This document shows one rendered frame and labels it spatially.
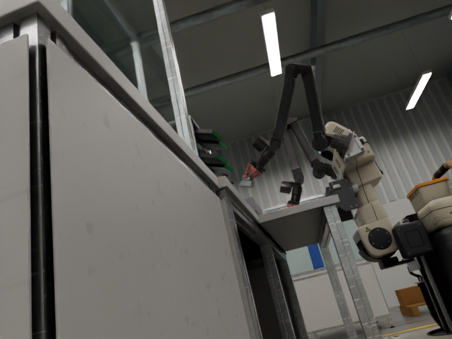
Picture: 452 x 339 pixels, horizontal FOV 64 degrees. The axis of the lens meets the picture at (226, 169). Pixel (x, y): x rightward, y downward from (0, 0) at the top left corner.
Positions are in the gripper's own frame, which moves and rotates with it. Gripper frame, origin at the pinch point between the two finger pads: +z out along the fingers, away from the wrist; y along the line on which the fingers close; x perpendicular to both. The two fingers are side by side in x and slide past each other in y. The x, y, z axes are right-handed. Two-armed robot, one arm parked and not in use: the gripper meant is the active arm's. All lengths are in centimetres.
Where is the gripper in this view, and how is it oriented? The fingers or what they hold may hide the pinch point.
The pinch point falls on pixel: (247, 177)
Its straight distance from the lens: 198.6
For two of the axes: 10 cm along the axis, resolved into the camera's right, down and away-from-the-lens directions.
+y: -4.4, -2.6, -8.6
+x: 6.2, 6.1, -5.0
